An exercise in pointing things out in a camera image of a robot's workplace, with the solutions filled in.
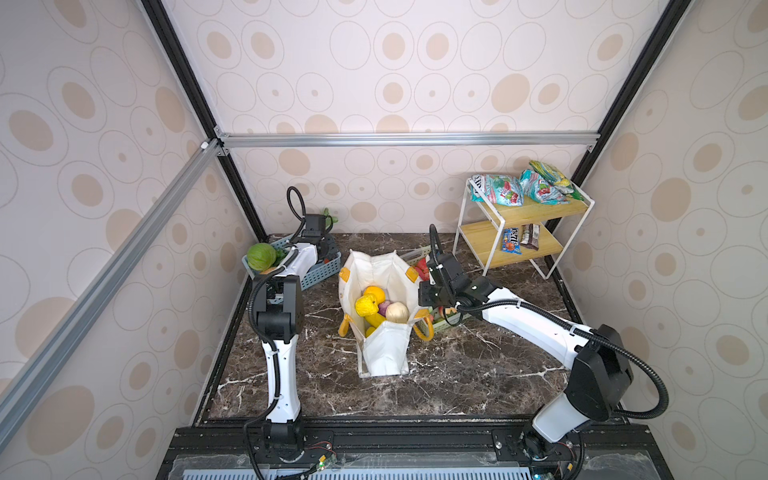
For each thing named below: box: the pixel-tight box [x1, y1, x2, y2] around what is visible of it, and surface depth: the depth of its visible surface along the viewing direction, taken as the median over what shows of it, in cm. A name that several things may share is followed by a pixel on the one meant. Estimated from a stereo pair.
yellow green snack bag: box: [529, 160, 584, 201], surface depth 81 cm
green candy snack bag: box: [470, 174, 524, 207], surface depth 85 cm
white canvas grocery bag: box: [338, 249, 434, 379], surface depth 87 cm
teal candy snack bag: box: [520, 169, 570, 205], surface depth 82 cm
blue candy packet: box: [502, 227, 523, 255], surface depth 96 cm
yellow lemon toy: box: [355, 294, 379, 317], surface depth 91 cm
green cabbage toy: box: [247, 242, 277, 272], surface depth 102 cm
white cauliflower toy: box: [385, 301, 409, 324], surface depth 90 cm
